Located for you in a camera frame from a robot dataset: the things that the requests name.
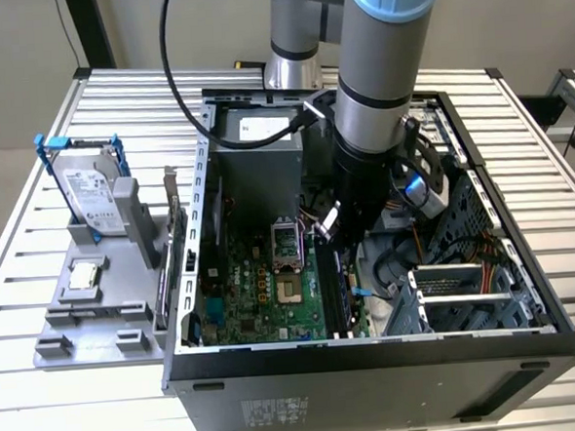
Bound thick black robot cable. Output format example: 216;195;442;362
156;0;325;154

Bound black open PC case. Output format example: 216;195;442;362
142;63;575;431

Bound green motherboard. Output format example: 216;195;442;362
193;219;374;352

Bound metal disk bay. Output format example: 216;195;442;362
406;259;520;335

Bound small silver wrist camera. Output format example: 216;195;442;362
310;200;345;242

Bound grey parts rack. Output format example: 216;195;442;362
20;165;198;373

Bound red orange power wires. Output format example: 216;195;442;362
468;231;506;296

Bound grey power supply unit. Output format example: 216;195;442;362
210;104;309;230

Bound aluminium side table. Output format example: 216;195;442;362
541;66;575;137

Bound metal socket cover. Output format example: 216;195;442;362
267;216;306;274

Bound grey metal drive cage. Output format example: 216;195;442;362
358;96;458;234

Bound black frame post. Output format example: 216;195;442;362
62;0;117;81

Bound black looped wire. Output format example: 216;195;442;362
370;244;420;302

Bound dark RAM stick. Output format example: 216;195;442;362
331;248;357;324
63;307;132;321

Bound black RAM slot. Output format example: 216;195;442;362
323;244;345;341
316;241;338;341

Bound graphics card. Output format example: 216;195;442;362
150;165;194;332

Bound black table bracket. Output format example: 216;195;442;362
518;91;569;129

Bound thin orange wire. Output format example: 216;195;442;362
411;219;426;267

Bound silver CPU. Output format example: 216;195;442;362
65;263;100;293

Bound hard disk in blue carrier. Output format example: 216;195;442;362
33;130;134;250

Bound silver camera with black bracket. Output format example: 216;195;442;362
388;112;453;222

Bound CPU socket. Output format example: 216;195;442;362
275;270;304;308

